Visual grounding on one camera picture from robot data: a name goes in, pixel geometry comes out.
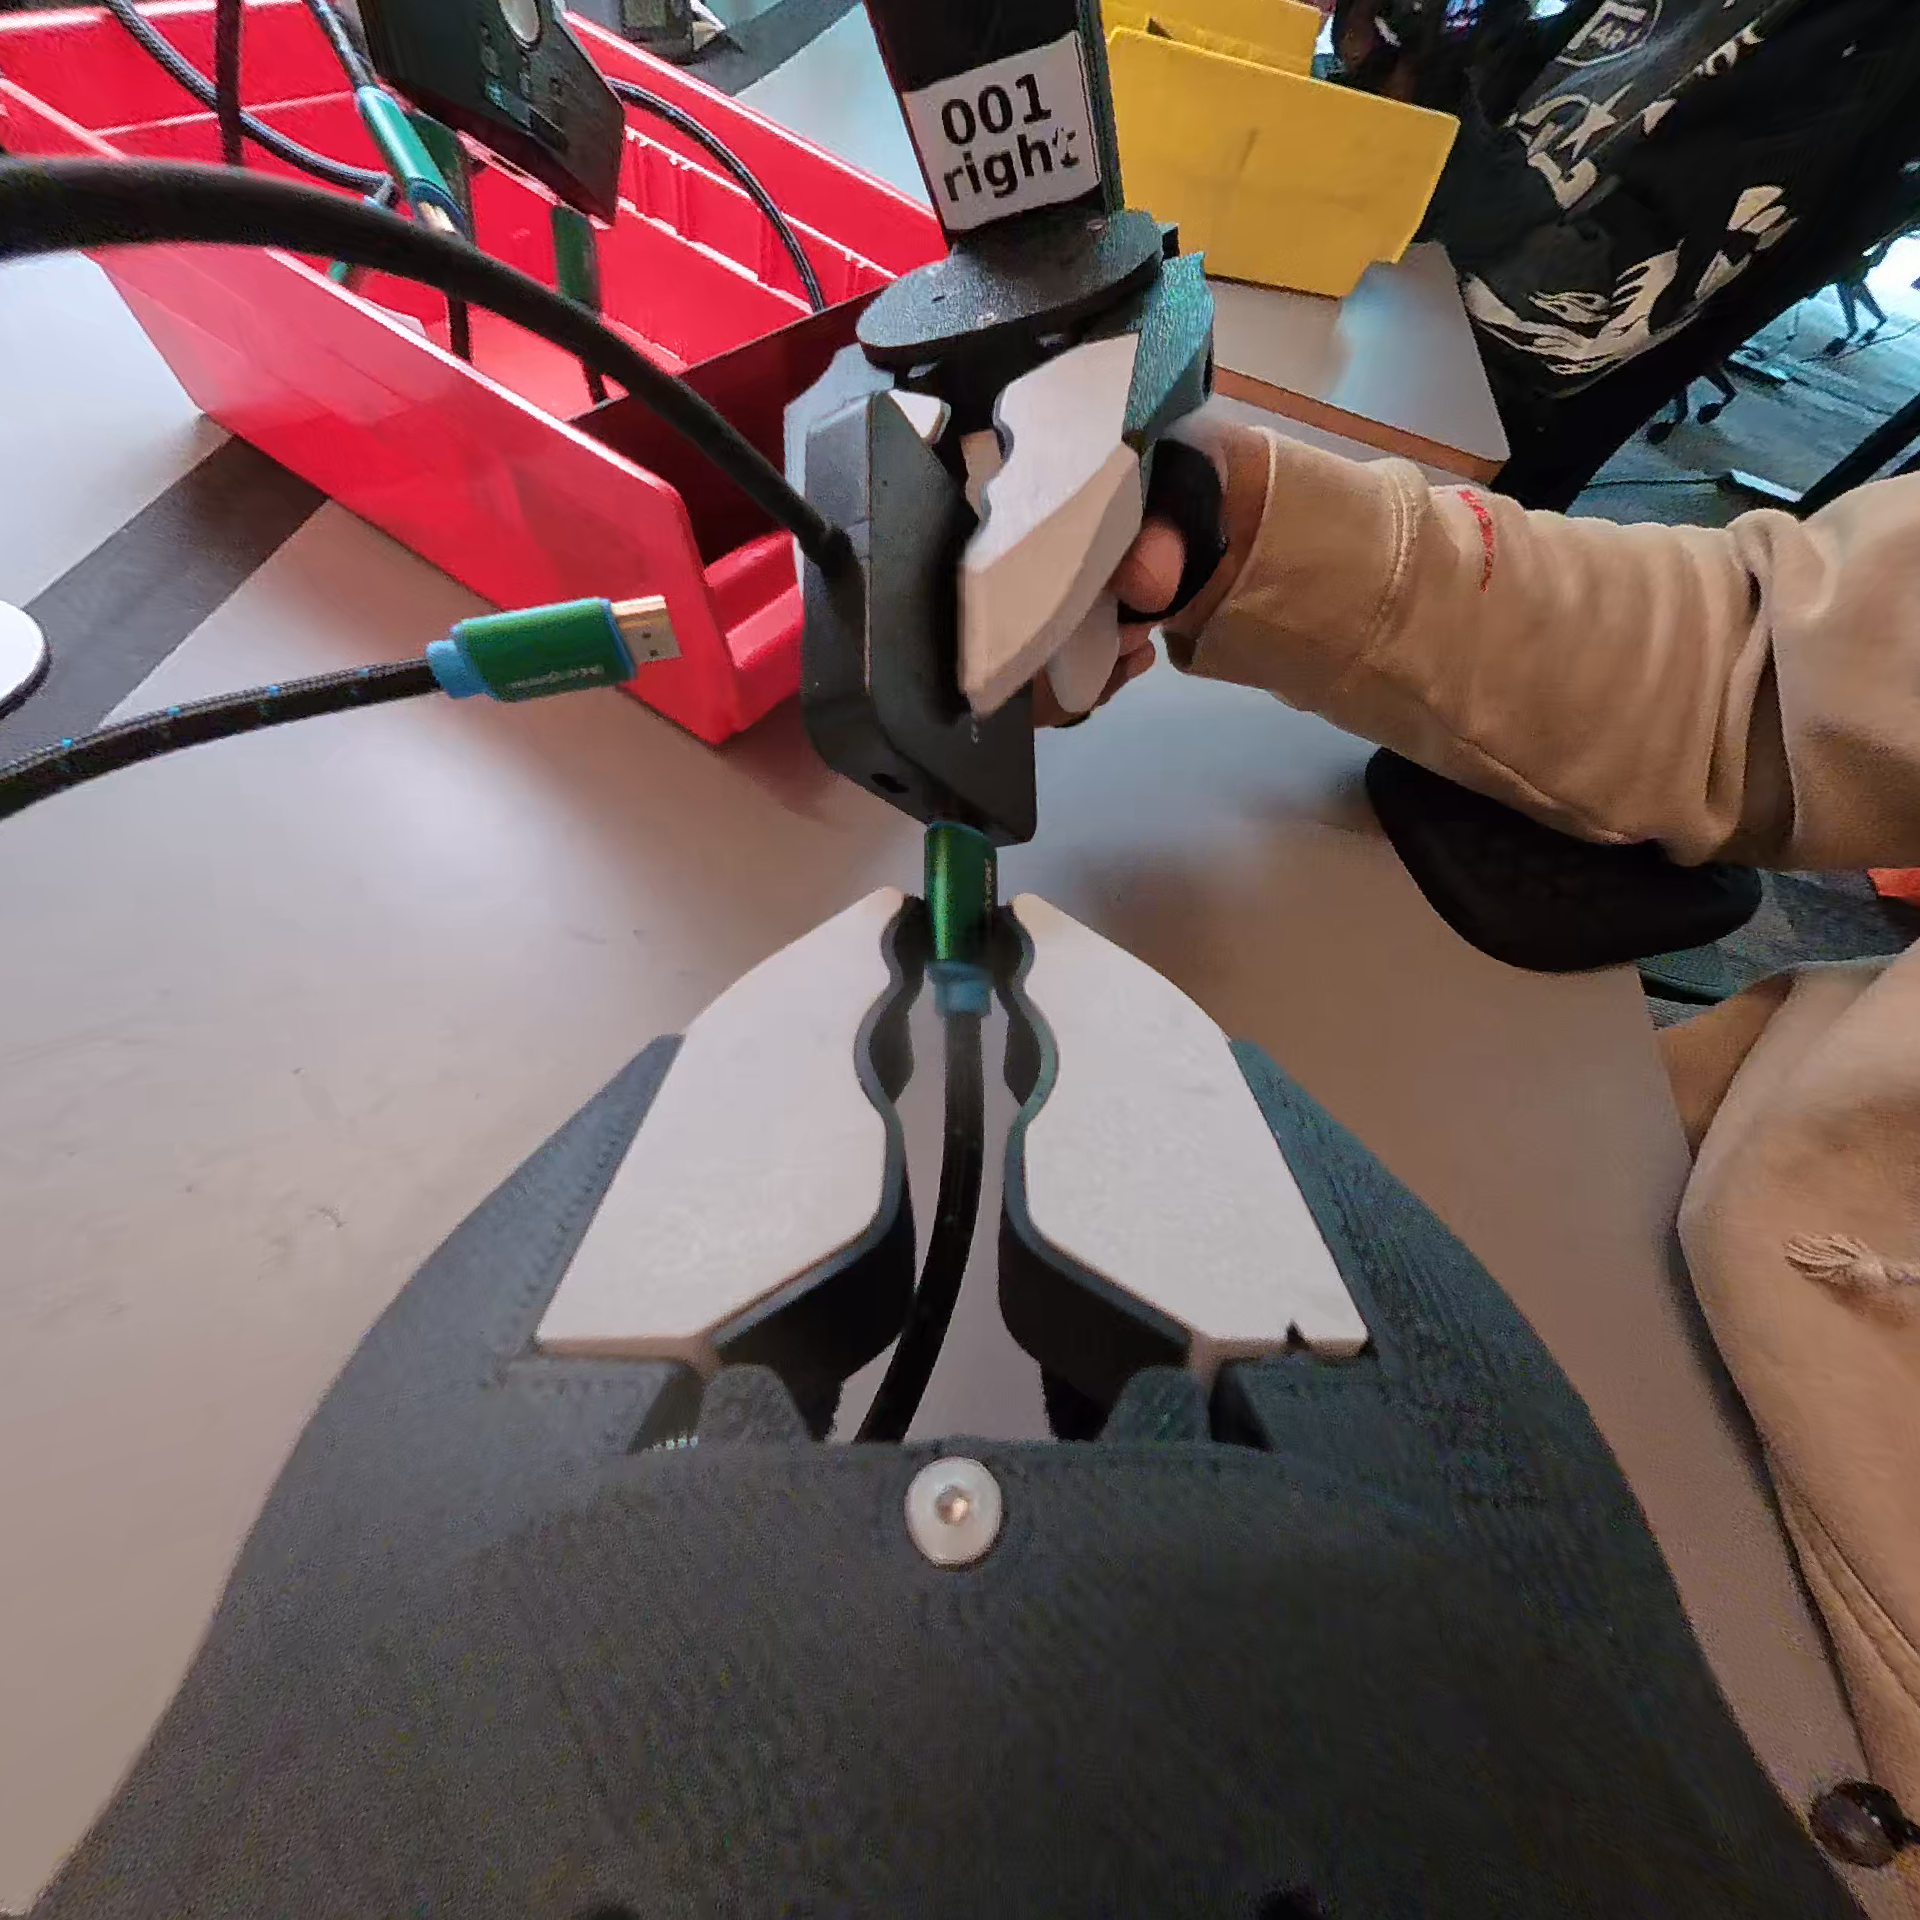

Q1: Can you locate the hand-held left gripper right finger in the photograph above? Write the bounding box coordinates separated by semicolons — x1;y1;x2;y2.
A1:
998;897;1374;1443

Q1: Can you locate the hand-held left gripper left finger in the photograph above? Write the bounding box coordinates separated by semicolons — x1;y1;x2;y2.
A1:
534;887;922;1433

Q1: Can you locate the yellow plastic bin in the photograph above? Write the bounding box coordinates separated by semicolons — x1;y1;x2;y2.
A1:
1103;0;1460;295

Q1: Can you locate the red plastic bin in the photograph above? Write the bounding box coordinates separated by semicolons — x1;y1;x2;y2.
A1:
0;0;951;748

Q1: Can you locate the person's right forearm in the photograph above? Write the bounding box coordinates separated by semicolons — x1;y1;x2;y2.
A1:
1162;427;1920;881

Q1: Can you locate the person's right hand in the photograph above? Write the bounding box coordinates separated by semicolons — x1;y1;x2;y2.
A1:
1114;422;1278;684

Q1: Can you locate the black textured pad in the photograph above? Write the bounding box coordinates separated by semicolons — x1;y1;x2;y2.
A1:
1366;745;1764;974

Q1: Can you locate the person's beige hoodie torso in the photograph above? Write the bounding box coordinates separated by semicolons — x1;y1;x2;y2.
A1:
1657;900;1920;1892

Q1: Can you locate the black tape strip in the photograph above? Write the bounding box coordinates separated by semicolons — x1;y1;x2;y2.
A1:
0;435;330;771

